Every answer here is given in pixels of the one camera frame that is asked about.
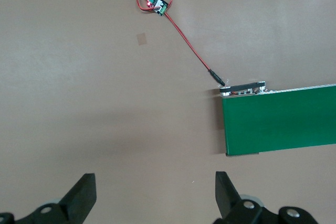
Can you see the small controller board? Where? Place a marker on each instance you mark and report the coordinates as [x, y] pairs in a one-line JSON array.
[[155, 4]]

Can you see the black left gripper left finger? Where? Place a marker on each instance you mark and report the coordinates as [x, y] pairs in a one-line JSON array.
[[76, 200]]

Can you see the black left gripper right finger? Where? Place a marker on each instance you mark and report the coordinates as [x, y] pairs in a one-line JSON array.
[[231, 200]]

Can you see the green conveyor belt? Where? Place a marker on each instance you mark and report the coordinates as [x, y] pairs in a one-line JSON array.
[[275, 119]]

